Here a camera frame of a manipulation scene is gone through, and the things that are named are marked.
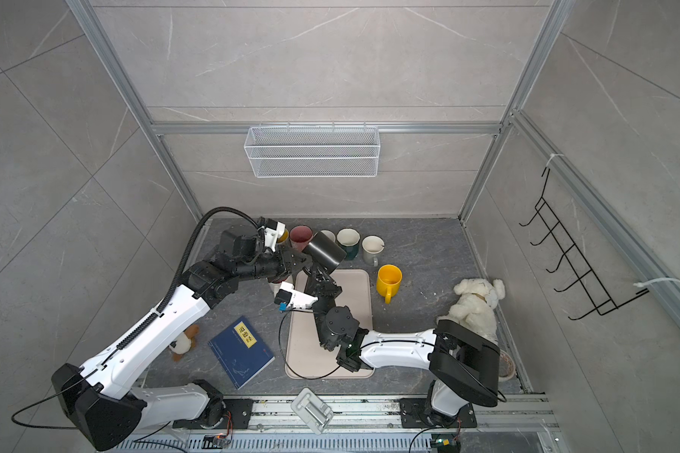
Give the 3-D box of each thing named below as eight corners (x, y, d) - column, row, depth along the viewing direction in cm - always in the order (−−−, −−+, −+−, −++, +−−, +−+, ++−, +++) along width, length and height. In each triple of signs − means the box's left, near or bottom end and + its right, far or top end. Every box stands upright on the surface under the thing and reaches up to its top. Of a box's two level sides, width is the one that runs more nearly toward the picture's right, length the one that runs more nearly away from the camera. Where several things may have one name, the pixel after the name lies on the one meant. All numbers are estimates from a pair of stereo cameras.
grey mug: (355, 269, 105) (356, 254, 97) (364, 248, 111) (365, 232, 104) (375, 275, 103) (378, 260, 96) (382, 253, 110) (385, 237, 102)
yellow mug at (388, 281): (377, 307, 95) (380, 294, 88) (375, 278, 102) (377, 264, 95) (401, 307, 95) (405, 294, 88) (397, 278, 102) (401, 264, 95)
